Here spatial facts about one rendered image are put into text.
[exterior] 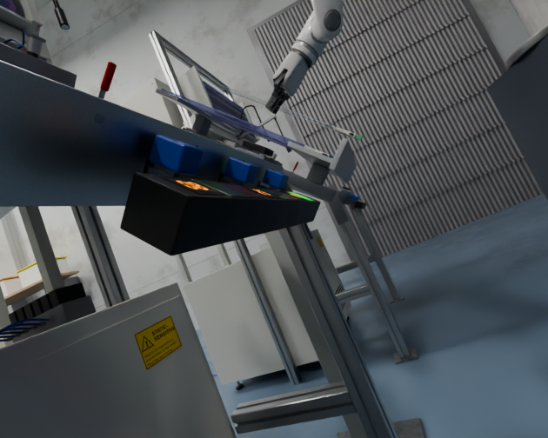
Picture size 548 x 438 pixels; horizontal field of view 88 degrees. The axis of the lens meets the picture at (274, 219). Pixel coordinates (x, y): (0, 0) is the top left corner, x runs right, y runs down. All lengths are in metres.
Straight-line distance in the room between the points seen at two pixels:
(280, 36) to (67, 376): 4.37
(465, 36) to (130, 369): 4.56
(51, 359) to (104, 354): 0.07
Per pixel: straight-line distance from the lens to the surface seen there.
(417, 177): 3.90
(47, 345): 0.51
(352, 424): 0.90
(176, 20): 5.30
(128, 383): 0.56
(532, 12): 0.54
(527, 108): 0.53
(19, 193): 0.21
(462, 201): 4.02
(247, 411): 0.70
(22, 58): 0.80
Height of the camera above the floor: 0.60
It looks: 6 degrees up
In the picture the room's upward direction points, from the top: 23 degrees counter-clockwise
